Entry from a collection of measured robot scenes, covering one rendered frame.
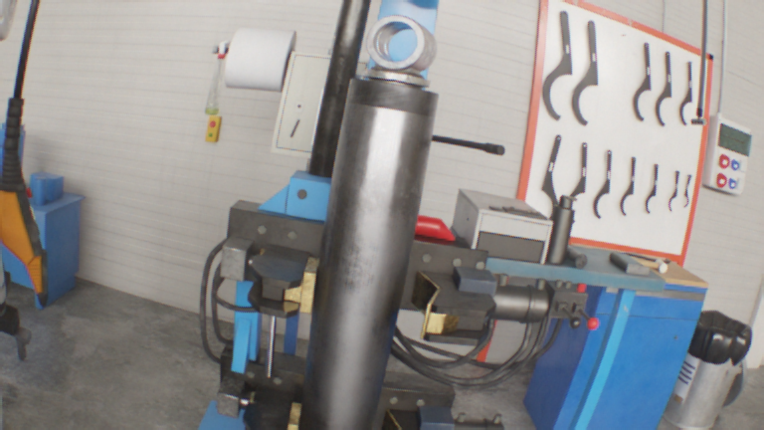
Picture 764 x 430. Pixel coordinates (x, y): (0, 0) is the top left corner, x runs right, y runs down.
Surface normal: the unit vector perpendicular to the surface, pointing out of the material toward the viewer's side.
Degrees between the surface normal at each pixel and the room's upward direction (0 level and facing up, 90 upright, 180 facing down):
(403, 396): 90
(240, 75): 124
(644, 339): 90
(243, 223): 90
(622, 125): 90
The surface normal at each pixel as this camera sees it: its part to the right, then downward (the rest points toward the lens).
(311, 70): 0.03, 0.16
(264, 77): -0.07, 0.68
